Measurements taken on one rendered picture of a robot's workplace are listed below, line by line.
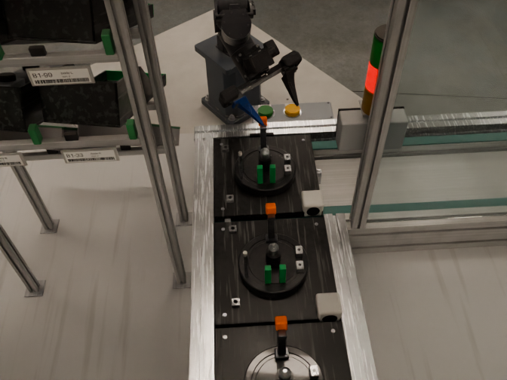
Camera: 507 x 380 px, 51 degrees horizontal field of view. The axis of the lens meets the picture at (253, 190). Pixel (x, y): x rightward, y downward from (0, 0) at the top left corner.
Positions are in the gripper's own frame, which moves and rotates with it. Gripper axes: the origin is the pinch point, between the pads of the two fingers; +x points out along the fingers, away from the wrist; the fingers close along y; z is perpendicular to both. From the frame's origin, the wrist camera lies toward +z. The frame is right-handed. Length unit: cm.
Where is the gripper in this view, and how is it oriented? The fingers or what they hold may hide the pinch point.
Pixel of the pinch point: (272, 101)
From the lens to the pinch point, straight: 113.1
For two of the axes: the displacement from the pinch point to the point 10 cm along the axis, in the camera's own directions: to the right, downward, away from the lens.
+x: 5.1, 8.6, 0.4
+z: 1.0, -0.1, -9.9
